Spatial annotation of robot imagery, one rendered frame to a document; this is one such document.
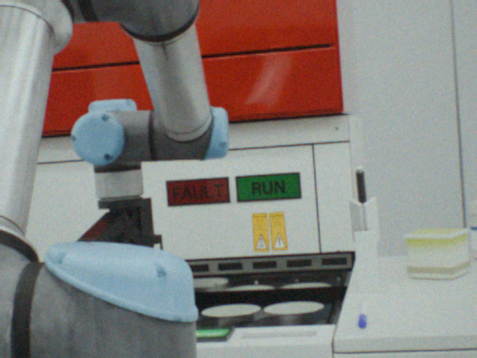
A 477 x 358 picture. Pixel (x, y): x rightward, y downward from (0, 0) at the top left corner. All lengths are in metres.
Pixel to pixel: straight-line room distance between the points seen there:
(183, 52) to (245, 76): 0.54
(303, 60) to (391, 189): 1.58
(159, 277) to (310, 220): 0.99
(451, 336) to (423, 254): 0.36
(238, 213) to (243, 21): 0.34
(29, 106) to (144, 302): 0.26
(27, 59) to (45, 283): 0.26
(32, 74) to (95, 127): 0.42
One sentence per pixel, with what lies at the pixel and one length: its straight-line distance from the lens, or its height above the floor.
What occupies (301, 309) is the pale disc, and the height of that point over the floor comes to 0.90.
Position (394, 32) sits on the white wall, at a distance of 3.16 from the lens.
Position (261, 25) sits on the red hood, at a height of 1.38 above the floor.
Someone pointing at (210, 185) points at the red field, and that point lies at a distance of 1.70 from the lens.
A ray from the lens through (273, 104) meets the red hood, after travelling 1.63.
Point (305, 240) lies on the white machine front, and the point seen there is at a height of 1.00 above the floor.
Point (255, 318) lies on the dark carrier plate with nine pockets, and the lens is 1.53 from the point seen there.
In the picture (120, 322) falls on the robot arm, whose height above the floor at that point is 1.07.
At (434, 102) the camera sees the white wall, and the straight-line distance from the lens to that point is 3.15.
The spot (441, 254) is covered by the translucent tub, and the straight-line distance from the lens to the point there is 1.40.
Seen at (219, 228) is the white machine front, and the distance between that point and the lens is 1.71.
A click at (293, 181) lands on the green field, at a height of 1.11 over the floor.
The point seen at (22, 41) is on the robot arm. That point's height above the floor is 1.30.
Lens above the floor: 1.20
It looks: 3 degrees down
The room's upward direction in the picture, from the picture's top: 4 degrees counter-clockwise
